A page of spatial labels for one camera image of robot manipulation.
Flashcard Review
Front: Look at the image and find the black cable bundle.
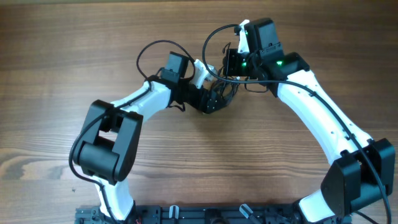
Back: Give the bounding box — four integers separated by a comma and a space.
208, 42, 246, 108

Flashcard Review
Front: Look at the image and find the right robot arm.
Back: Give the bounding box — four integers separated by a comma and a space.
223, 18, 396, 223

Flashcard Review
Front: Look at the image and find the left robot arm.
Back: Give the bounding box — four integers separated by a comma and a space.
68, 52, 228, 223

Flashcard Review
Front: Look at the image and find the right black camera cable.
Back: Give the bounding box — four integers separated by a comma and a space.
201, 23, 392, 224

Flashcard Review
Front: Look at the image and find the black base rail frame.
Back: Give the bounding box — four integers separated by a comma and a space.
74, 203, 353, 224

